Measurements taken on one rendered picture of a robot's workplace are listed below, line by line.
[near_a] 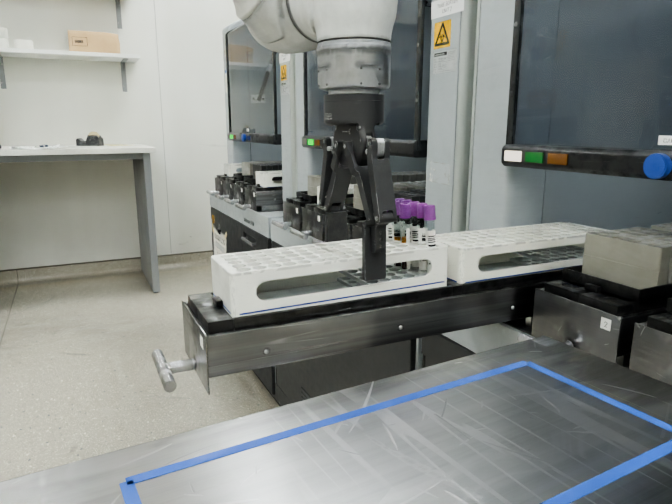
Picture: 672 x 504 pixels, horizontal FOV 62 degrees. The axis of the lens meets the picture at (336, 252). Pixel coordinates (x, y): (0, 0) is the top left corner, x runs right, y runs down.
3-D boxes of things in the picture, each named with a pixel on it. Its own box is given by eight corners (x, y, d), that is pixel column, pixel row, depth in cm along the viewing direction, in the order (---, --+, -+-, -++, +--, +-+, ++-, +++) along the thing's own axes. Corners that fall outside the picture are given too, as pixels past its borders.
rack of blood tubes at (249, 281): (408, 273, 84) (409, 232, 82) (449, 290, 75) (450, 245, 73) (212, 302, 71) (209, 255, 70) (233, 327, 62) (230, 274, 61)
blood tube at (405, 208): (406, 284, 76) (405, 205, 73) (397, 281, 78) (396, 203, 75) (414, 281, 77) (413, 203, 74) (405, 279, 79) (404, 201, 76)
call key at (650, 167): (647, 177, 67) (650, 152, 66) (671, 179, 65) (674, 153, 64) (640, 178, 67) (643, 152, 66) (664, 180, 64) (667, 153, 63)
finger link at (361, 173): (368, 144, 71) (373, 139, 69) (391, 226, 68) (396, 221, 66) (341, 145, 69) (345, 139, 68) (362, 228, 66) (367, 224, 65)
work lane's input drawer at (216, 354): (564, 288, 102) (568, 240, 100) (632, 310, 89) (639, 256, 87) (149, 358, 71) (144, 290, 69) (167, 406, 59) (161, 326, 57)
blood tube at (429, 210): (423, 286, 75) (420, 205, 73) (433, 284, 76) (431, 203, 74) (430, 288, 74) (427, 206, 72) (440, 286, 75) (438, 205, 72)
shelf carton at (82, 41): (69, 51, 334) (67, 29, 332) (69, 55, 354) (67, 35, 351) (120, 53, 346) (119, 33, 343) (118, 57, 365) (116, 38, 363)
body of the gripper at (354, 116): (312, 94, 71) (313, 167, 73) (341, 90, 63) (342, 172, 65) (364, 95, 74) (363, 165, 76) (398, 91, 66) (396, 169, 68)
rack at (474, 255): (561, 256, 97) (564, 221, 96) (611, 269, 88) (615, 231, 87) (418, 275, 84) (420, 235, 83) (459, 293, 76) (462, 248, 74)
